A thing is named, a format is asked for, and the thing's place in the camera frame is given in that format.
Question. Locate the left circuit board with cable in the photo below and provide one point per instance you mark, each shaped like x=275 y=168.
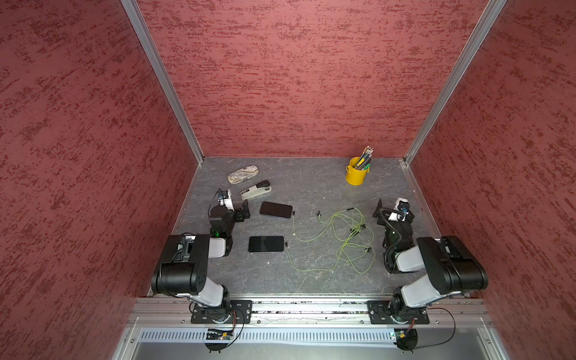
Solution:
x=217 y=340

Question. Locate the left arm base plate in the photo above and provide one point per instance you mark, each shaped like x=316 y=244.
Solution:
x=220 y=315

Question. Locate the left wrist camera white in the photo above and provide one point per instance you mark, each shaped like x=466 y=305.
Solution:
x=225 y=199

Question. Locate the green wired earphones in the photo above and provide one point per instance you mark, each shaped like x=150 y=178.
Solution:
x=344 y=225
x=358 y=258

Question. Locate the purple-edged smartphone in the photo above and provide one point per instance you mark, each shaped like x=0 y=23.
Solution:
x=266 y=244

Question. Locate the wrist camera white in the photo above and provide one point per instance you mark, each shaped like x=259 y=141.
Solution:
x=225 y=199
x=401 y=211

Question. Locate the right circuit board with cable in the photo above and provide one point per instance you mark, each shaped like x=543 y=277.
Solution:
x=407 y=340

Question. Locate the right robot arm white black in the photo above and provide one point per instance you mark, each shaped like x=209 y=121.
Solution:
x=450 y=268

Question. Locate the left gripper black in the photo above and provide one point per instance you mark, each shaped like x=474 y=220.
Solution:
x=238 y=211

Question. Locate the patterned glasses case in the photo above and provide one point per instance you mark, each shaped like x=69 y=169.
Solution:
x=243 y=174

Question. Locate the white black stapler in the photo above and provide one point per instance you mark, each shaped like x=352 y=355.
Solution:
x=262 y=188

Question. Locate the aluminium front rail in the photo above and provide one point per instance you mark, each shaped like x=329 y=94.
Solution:
x=332 y=311

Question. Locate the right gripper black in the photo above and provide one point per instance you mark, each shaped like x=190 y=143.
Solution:
x=384 y=216

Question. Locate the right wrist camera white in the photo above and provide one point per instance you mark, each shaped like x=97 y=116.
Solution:
x=401 y=211

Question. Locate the circuit board with cable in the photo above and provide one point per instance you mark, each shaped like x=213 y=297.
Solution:
x=407 y=340
x=217 y=340

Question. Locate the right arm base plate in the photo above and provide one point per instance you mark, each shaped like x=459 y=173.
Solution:
x=386 y=313

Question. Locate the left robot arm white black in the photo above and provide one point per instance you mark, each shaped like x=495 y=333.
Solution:
x=182 y=270

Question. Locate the blue-edged smartphone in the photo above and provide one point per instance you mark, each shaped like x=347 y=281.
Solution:
x=277 y=210

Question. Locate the yellow pen cup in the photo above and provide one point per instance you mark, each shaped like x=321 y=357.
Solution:
x=355 y=176

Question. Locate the pens in cup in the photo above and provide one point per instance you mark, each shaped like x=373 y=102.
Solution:
x=365 y=158

